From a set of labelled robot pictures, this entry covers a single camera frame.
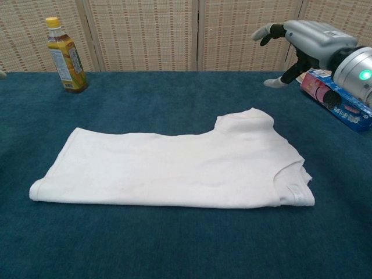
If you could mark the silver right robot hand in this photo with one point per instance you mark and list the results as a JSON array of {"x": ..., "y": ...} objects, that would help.
[{"x": 316, "y": 40}]

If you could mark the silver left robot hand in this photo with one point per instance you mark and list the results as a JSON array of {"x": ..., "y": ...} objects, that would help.
[{"x": 2, "y": 74}]

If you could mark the white T-shirt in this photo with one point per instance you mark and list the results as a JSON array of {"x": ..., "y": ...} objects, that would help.
[{"x": 160, "y": 168}]

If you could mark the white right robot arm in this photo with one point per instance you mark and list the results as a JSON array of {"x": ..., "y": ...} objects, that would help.
[{"x": 354, "y": 67}]

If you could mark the tea bottle with yellow cap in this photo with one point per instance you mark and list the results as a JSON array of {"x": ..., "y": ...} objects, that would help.
[{"x": 68, "y": 67}]

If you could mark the blue cookie box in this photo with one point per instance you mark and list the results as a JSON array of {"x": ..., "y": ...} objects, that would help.
[{"x": 346, "y": 113}]

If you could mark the woven bamboo folding screen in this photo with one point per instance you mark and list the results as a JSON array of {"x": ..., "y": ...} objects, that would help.
[{"x": 145, "y": 35}]

